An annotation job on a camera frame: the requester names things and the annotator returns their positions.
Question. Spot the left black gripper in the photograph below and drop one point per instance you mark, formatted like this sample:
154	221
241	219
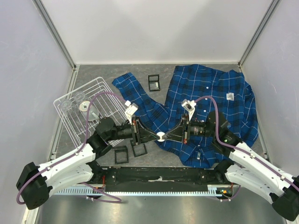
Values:
136	129

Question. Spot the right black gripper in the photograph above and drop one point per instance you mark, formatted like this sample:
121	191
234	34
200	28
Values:
184	122

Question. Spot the light blue round brooch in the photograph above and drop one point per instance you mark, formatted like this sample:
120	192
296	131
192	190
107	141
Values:
160	136

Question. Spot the blue plaid shirt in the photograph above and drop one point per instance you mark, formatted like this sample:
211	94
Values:
212	89

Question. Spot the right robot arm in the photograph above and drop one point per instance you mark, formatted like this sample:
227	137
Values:
245	167

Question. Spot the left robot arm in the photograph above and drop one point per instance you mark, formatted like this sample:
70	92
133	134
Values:
37	183

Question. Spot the white ceramic mug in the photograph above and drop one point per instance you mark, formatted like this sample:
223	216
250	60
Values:
89	111

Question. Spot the clear glass right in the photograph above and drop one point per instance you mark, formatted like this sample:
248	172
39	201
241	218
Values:
80	97

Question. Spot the clear glass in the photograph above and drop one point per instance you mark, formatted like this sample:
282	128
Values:
80	97
68	108

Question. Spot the clear glass left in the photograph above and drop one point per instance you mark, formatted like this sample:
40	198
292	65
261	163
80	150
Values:
68	108

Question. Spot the black frame front middle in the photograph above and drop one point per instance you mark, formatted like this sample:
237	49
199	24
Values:
138	150

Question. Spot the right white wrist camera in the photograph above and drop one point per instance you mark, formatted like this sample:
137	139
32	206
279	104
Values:
189	106

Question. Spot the black frame near rack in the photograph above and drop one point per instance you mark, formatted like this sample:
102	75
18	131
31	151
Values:
121	155

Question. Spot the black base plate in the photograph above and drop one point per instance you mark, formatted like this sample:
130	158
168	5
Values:
117	175

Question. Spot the black frame at back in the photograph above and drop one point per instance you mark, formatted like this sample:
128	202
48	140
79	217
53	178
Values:
154	82

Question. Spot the white wire dish rack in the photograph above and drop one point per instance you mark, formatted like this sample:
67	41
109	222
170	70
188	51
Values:
73	131

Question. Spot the light blue cable duct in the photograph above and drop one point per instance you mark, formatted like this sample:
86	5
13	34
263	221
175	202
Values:
82	190

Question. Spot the right aluminium frame post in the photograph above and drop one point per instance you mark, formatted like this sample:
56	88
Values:
257	33

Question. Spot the aluminium frame post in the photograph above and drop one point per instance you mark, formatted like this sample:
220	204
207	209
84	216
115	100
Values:
257	33
53	30

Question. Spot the left aluminium frame post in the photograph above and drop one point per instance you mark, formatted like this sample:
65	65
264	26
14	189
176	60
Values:
53	30

